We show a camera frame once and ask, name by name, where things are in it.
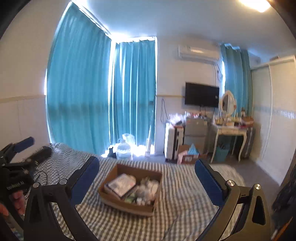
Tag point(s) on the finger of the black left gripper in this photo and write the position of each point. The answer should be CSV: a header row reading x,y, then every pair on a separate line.
x,y
9,151
35,159

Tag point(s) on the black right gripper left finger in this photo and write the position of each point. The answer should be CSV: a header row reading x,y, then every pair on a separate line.
x,y
40,220

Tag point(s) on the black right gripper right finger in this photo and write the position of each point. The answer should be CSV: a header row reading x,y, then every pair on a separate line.
x,y
253,222

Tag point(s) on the black white tissue pack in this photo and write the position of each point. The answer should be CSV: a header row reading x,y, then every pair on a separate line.
x,y
120,186

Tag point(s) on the cream lace cloth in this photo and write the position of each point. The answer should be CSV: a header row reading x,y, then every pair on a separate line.
x,y
147,191

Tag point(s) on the blue floral tissue pack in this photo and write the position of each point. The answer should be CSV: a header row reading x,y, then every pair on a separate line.
x,y
132,198

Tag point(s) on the person's left hand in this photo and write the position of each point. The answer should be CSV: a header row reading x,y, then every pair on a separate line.
x,y
18,201

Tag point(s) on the brown cardboard box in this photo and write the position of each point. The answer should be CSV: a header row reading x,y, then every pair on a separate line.
x,y
132,190

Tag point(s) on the gray checkered bed quilt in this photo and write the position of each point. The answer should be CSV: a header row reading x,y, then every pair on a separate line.
x,y
183,211

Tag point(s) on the clear water jug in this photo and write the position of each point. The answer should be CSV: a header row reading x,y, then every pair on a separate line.
x,y
126,147

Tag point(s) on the teal waste bin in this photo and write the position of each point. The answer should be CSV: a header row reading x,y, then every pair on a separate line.
x,y
220,154

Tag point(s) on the large blue curtain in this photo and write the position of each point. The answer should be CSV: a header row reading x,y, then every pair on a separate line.
x,y
98,90

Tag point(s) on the white sliding wardrobe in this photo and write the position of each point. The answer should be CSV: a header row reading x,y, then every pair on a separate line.
x,y
273,112

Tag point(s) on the white dressing table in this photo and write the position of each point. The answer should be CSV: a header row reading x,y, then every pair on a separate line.
x,y
230,131

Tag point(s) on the small cardboard box on floor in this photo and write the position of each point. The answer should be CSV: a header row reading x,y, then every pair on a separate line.
x,y
189,154

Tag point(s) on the silver mini fridge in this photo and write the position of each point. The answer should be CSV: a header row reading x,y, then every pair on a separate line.
x,y
195,132

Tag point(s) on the white suitcase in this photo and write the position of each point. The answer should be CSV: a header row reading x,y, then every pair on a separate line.
x,y
173,139

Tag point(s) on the white oval vanity mirror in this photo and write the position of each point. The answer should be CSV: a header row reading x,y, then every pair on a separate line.
x,y
227,103

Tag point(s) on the narrow blue curtain right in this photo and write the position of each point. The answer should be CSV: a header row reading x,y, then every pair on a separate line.
x,y
238,77

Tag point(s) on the white air conditioner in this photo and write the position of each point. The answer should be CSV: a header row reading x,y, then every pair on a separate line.
x,y
193,53

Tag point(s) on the black wall television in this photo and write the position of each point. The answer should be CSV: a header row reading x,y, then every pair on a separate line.
x,y
201,95

